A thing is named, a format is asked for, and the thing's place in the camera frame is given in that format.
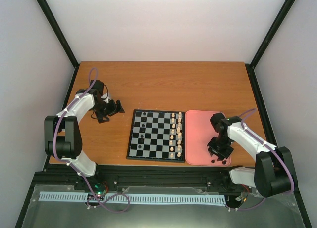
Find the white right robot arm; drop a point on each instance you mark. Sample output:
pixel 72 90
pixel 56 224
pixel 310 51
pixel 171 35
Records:
pixel 274 171

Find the black and white chessboard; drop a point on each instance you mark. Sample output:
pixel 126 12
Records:
pixel 160 139

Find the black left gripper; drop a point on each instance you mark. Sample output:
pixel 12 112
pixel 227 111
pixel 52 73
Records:
pixel 113 110

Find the light blue cable duct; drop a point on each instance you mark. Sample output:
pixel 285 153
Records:
pixel 138 199

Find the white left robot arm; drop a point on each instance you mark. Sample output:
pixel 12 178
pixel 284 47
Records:
pixel 62 133

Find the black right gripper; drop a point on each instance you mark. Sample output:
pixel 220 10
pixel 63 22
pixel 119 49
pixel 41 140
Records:
pixel 212 150

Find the pink plastic tray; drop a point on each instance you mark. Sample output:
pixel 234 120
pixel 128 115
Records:
pixel 198 132

